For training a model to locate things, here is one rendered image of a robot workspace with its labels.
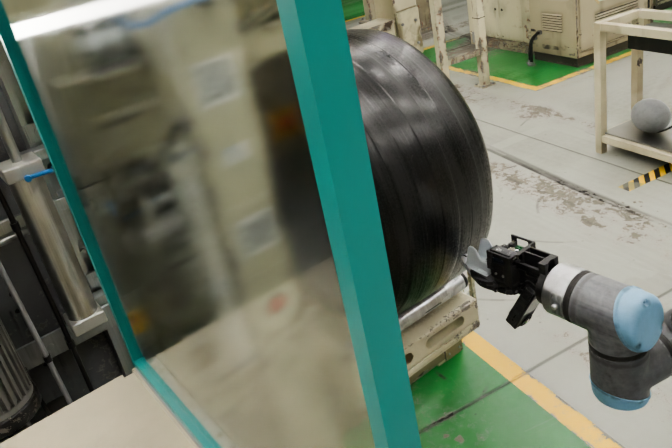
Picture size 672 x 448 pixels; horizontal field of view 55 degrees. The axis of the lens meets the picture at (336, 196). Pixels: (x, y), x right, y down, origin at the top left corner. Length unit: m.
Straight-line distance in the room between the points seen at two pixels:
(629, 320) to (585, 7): 4.97
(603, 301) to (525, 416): 1.43
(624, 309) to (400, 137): 0.45
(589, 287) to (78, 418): 0.75
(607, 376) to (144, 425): 0.71
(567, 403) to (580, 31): 3.92
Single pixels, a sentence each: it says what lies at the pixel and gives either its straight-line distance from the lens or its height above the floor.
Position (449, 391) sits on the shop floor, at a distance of 2.58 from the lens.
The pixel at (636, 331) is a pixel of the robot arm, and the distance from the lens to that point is 1.07.
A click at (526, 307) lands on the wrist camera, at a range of 1.21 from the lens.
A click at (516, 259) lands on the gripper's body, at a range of 1.18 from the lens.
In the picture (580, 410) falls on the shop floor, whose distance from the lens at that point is 2.50.
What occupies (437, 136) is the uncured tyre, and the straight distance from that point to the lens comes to 1.18.
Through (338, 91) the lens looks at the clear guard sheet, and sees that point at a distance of 0.23.
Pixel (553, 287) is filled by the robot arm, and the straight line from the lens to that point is 1.12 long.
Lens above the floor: 1.76
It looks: 25 degrees down
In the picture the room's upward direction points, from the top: 12 degrees counter-clockwise
